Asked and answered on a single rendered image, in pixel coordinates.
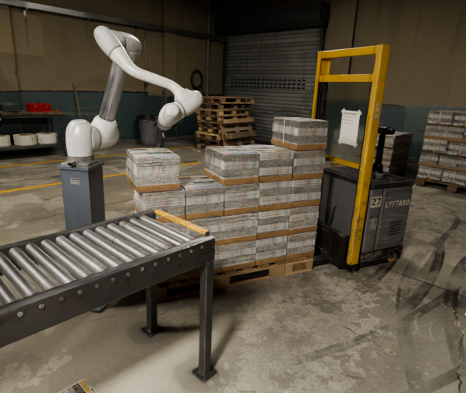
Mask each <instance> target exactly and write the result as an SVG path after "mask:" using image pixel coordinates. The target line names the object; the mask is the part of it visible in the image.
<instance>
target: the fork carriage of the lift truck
mask: <svg viewBox="0 0 466 393"><path fill-rule="evenodd" d="M316 232H317V235H316V239H315V240H316V241H315V248H314V252H315V253H318V254H319V255H321V254H322V255H324V256H325V257H327V258H328V261H329V262H331V263H332V264H334V265H335V266H337V267H343V264H344V253H345V247H346V242H347V235H345V234H344V233H343V232H340V231H338V230H336V229H335V228H332V227H330V226H329V225H327V224H325V223H323V222H321V221H319V220H318V223H317V230H316Z"/></svg>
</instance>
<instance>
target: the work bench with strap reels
mask: <svg viewBox="0 0 466 393"><path fill-rule="evenodd" d="M64 115H65V112H55V111H53V110H51V105H50V103H26V111H21V112H3V111H1V112H0V118H1V119H14V118H47V117H50V125H51V132H50V133H36V134H32V133H21V134H15V135H13V139H14V143H11V140H10V135H0V151H4V150H23V149H34V148H43V147H52V148H53V151H52V152H57V151H56V148H55V147H62V146H63V148H64V155H63V156H68V155H67V149H66V141H65V120H64ZM53 117H61V123H62V139H63V143H62V142H59V141H58V136H57V133H55V132H54V124H53Z"/></svg>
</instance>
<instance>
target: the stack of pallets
mask: <svg viewBox="0 0 466 393"><path fill-rule="evenodd" d="M206 98H208V101H206ZM245 99H249V102H245ZM203 104H206V105H207V106H206V107H203ZM242 104H243V105H245V108H241V106H242ZM251 104H255V98H254V97H225V96H203V103H202V105H201V107H200V108H199V109H198V110H196V113H195V114H196V115H197V125H198V127H199V130H198V131H196V143H197V148H199V149H200V148H206V147H213V146H223V140H222V138H221V128H220V125H219V120H222V119H240V118H241V116H245V119H247V118H250V117H251V115H249V109H251ZM202 110H204V111H205V112H202ZM238 110H239V111H242V114H239V113H238ZM228 111H230V113H228ZM204 116H206V117H207V118H206V119H204V118H203V117H204ZM204 122H206V124H203V123H204ZM204 128H207V129H204ZM203 134H205V135H203ZM202 135H203V136H202ZM202 140H204V141H202ZM204 146H206V147H204Z"/></svg>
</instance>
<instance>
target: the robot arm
mask: <svg viewBox="0 0 466 393"><path fill-rule="evenodd" d="M94 37H95V40H96V42H97V44H98V45H99V47H100V48H101V50H102V51H103V52H104V53H105V54H106V55H107V56H108V57H109V58H110V59H111V60H112V61H113V62H112V65H111V71H110V74H109V77H108V82H107V86H106V89H105V92H104V98H103V101H102V105H101V110H100V114H99V115H97V116H96V117H94V120H93V121H92V123H91V124H90V123H89V122H88V121H87V120H84V119H76V120H72V121H71V122H70V123H69V124H68V126H67V129H66V133H65V141H66V149H67V153H68V161H65V162H62V163H61V165H66V166H78V167H85V168H87V167H90V166H91V165H95V164H96V163H100V162H101V160H97V159H94V150H99V149H104V148H107V147H111V146H113V145H114V144H116V143H117V141H118V139H119V131H118V127H117V125H118V124H117V122H116V121H115V116H116V112H117V110H118V104H119V102H120V98H121V95H122V90H123V87H124V84H125V79H126V76H127V73H128V74H129V75H130V76H133V77H135V78H137V79H138V80H142V81H145V82H148V83H152V84H155V85H158V86H160V87H164V88H166V89H169V90H170V91H171V92H172V93H173V94H174V96H175V102H173V103H168V104H166V105H165V106H164V107H163V108H162V109H161V111H160V113H159V116H155V118H156V119H155V123H154V124H153V126H156V127H157V128H158V130H159V142H157V144H156V147H164V140H165V137H166V136H165V135H164V132H165V131H167V130H168V129H170V128H171V127H172V126H173V125H174V124H175V123H177V122H178V121H180V120H181V119H183V118H184V117H186V116H188V115H191V114H192V113H193V112H195V111H196V110H198V109H199V108H200V107H201V105H202V103H203V95H202V94H201V93H200V92H199V91H196V90H193V91H191V90H188V89H183V88H182V87H180V86H179V85H178V84H177V83H175V82H174V81H172V80H169V79H167V78H164V77H163V76H158V75H157V74H154V73H151V72H148V71H146V70H144V69H141V68H139V67H138V66H136V65H135V64H134V61H135V60H136V58H137V57H139V56H140V54H141V52H142V45H141V43H140V41H139V40H138V39H137V38H136V37H134V36H133V35H131V34H127V33H125V32H118V31H115V30H109V28H107V27H105V26H98V27H97V28H96V29H95V30H94Z"/></svg>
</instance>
